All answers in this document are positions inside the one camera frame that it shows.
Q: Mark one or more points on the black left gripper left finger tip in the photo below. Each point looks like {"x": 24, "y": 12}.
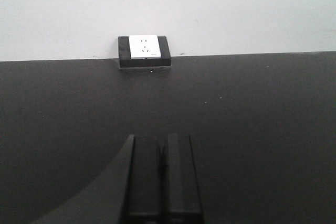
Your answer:
{"x": 144, "y": 204}

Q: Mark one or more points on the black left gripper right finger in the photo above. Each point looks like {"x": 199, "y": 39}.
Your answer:
{"x": 181, "y": 198}

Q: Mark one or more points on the black white power socket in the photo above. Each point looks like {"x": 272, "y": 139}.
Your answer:
{"x": 143, "y": 51}

